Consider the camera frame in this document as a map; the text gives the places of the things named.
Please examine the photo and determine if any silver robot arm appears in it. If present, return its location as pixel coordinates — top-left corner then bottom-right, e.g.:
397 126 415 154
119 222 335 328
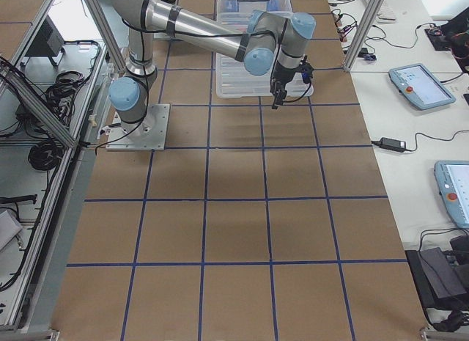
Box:
110 0 317 109

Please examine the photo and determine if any blue teach pendant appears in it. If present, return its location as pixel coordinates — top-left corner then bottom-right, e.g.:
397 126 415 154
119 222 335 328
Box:
388 63 456 111
434 161 468 229

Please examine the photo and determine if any black power adapter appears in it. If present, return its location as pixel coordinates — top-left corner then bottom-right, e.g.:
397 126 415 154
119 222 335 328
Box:
380 137 407 153

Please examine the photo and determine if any clear plastic box lid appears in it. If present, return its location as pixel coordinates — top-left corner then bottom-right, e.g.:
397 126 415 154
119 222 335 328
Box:
214 43 314 99

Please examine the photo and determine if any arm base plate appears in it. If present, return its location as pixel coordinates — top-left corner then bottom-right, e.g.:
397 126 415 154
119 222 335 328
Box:
106 103 171 151

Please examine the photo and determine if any clear plastic storage box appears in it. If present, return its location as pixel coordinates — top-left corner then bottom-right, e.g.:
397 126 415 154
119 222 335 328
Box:
215 0 292 32

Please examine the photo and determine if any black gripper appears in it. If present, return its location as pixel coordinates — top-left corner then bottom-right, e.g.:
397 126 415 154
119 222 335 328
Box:
270 60 314 110

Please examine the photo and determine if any aluminium frame post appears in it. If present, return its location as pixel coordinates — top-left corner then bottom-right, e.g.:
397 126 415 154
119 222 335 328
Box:
343 0 384 72

